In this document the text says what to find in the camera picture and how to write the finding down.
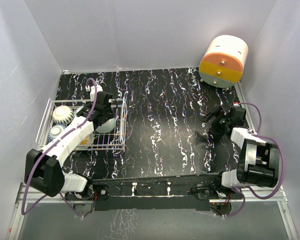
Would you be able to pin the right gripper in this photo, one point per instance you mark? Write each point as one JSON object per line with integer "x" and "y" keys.
{"x": 214, "y": 128}

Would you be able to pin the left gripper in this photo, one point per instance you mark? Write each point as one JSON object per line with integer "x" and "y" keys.
{"x": 109, "y": 114}

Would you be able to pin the mint green bowl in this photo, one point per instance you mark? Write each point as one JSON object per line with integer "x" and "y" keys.
{"x": 107, "y": 127}

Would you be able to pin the yellow floral bowl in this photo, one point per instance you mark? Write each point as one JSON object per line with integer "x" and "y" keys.
{"x": 86, "y": 143}

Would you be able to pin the white orange-rimmed bowl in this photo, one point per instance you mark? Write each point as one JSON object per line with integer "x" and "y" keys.
{"x": 63, "y": 115}

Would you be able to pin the red patterned bowl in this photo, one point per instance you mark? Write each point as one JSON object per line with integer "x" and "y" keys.
{"x": 54, "y": 132}

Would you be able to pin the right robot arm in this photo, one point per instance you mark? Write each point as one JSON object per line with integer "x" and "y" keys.
{"x": 259, "y": 160}

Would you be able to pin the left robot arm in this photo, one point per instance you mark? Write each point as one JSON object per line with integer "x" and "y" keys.
{"x": 63, "y": 145}

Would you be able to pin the round pastel drawer cabinet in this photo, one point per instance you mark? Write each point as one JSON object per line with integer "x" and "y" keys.
{"x": 223, "y": 63}

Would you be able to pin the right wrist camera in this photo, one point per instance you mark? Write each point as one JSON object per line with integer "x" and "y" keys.
{"x": 237, "y": 103}

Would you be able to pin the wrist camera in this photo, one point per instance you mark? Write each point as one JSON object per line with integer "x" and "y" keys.
{"x": 92, "y": 90}
{"x": 237, "y": 103}

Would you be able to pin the white wire dish rack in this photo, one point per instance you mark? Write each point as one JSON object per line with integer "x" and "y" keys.
{"x": 114, "y": 140}

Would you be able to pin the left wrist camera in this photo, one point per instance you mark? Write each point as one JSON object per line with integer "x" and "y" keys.
{"x": 92, "y": 90}

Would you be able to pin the aluminium frame rail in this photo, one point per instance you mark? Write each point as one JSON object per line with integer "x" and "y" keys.
{"x": 17, "y": 220}

